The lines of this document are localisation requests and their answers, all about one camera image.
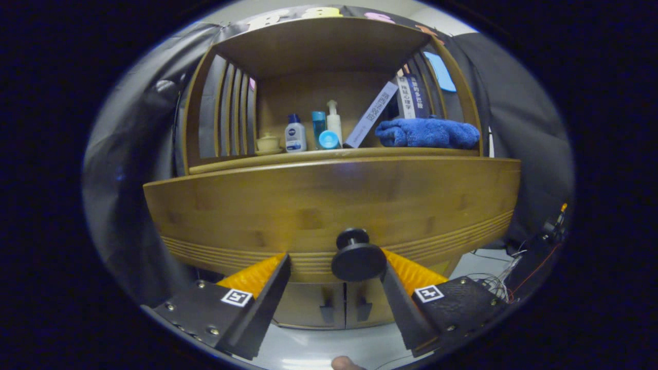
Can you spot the wooden cabinet door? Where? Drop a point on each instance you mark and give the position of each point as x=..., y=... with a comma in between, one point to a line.
x=303, y=306
x=375, y=308

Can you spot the wooden drawer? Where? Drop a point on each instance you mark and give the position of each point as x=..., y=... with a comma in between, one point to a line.
x=318, y=200

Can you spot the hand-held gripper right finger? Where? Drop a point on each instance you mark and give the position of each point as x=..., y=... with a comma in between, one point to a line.
x=403, y=313

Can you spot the blue folded towel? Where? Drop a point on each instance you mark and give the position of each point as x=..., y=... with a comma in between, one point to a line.
x=426, y=132

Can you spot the dark blue book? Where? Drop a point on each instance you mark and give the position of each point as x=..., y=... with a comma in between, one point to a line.
x=420, y=97

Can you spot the white spine book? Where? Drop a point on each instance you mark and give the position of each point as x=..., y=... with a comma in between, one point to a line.
x=407, y=100

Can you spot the wooden countertop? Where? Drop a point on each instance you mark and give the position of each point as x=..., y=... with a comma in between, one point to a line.
x=329, y=152

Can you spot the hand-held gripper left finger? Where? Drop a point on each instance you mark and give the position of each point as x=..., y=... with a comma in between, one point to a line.
x=272, y=298

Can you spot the wooden cabinet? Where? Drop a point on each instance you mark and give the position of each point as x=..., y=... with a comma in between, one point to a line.
x=318, y=46

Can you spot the blue glass bottle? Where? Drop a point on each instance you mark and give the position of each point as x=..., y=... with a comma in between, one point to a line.
x=318, y=121

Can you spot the white pump bottle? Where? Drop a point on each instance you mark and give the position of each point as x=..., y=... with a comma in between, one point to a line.
x=335, y=121

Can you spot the white bottle with blue cap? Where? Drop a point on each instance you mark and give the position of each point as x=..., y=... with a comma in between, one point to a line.
x=294, y=137

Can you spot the black drawer knob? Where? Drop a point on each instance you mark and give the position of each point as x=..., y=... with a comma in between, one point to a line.
x=357, y=259

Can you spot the lavender book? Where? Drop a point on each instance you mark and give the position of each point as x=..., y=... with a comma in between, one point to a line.
x=371, y=115

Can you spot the blue and white cosmetic tube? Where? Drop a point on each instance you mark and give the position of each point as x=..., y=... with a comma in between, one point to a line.
x=329, y=140

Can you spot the cream lidded tea cup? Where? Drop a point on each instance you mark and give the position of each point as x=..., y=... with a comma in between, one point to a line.
x=267, y=143

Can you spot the black device with orange tip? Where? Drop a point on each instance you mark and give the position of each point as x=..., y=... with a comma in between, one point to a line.
x=552, y=226

